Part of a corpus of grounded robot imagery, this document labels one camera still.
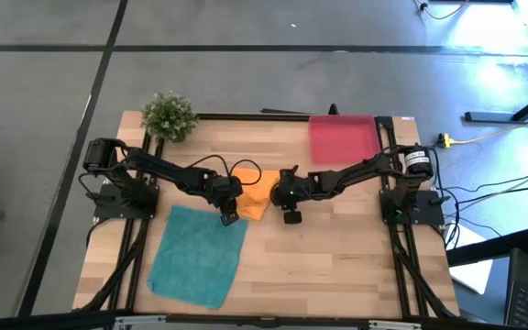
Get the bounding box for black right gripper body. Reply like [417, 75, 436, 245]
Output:
[269, 165, 314, 208]

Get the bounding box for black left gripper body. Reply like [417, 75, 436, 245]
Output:
[202, 173, 243, 213]

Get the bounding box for orange microfiber towel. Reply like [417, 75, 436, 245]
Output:
[230, 167, 281, 222]

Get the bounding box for teal microfiber towel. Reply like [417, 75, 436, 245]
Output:
[147, 204, 250, 311]

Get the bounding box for pink plastic basket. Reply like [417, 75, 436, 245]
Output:
[308, 114, 382, 166]

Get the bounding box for thin black bar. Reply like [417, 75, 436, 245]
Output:
[260, 107, 314, 116]

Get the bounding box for green potted plant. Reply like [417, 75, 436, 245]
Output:
[139, 90, 200, 144]

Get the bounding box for white paper sheet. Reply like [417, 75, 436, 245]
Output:
[445, 222, 494, 295]

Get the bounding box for black desk foot beam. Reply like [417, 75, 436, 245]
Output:
[446, 227, 528, 268]

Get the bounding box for black desk leg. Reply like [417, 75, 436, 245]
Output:
[464, 84, 528, 124]

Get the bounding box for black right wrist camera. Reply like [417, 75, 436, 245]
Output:
[282, 208, 303, 226]

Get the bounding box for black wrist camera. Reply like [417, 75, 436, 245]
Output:
[282, 208, 303, 226]
[219, 209, 241, 227]

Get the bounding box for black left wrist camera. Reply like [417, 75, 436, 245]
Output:
[219, 209, 241, 227]

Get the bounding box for black left wrist camera cable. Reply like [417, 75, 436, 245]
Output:
[185, 154, 263, 187]

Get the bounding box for black aluminium frame rail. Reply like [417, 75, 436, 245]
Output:
[376, 115, 460, 320]
[80, 130, 167, 317]
[194, 112, 312, 122]

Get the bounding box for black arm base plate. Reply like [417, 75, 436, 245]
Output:
[379, 190, 446, 226]
[93, 182, 160, 220]

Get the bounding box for black frame bar silver brackets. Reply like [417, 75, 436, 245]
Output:
[0, 310, 528, 330]

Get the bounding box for black power cable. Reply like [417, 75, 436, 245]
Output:
[442, 170, 528, 193]

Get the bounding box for pale yellow extension cord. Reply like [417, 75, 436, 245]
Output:
[451, 112, 528, 146]

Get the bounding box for pale cable with black plug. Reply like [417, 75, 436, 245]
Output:
[412, 0, 471, 22]

